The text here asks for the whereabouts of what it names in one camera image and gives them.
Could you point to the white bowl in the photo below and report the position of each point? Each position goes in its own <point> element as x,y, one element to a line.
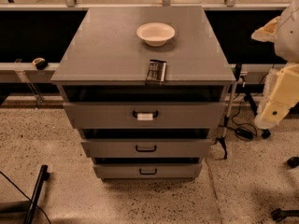
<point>155,34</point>

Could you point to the grey drawer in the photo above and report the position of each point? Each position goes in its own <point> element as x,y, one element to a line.
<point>147,171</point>
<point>146,148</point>
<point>127,115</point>

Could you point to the grey top drawer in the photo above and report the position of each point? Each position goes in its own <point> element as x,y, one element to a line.
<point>127,115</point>

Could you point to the black caster wheel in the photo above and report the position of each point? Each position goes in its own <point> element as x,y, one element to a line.
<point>293,162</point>

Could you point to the black stand leg left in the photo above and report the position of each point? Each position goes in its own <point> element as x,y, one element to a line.
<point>42,177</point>

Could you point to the yellow black tape measure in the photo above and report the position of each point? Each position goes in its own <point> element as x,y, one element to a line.
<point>40,63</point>

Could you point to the grey bottom drawer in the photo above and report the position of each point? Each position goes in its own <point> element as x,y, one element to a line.
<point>147,171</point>

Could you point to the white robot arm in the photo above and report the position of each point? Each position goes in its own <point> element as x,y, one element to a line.
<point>283,32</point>

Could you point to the grey drawer cabinet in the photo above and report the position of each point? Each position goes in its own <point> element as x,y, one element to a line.
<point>107,62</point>

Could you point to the black tripod leg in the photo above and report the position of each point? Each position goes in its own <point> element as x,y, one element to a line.
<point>248,97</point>

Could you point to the dark snack packet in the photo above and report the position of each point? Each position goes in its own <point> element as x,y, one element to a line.
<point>156,73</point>

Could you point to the black caster base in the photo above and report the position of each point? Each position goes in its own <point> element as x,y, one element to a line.
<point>279,214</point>

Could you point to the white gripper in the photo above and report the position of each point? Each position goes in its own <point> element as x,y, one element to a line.
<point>288,37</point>

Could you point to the grey reacher grabber tool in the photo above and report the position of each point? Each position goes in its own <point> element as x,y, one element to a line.
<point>237,73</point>

